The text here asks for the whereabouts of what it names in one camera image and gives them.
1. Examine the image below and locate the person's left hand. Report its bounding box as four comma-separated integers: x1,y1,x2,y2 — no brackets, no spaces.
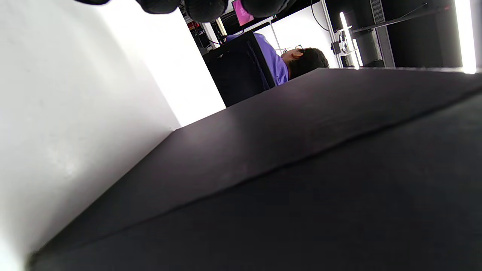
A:
75,0,298,22

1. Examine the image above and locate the aluminium frame beam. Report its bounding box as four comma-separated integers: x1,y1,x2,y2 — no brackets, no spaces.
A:
320,0,344,69

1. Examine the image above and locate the computer monitor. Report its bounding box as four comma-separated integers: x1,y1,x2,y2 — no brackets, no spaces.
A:
232,0,255,27

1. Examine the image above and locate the grey metal column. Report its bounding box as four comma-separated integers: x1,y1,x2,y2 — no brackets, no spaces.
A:
369,0,396,68

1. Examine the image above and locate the short bright light strip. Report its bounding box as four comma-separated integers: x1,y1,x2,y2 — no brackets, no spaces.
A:
340,12,360,70

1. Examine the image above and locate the black gift box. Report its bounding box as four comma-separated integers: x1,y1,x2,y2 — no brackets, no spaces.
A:
26,68,482,271

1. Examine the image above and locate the long bright light strip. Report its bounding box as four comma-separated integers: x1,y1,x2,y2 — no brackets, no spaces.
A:
455,0,477,74

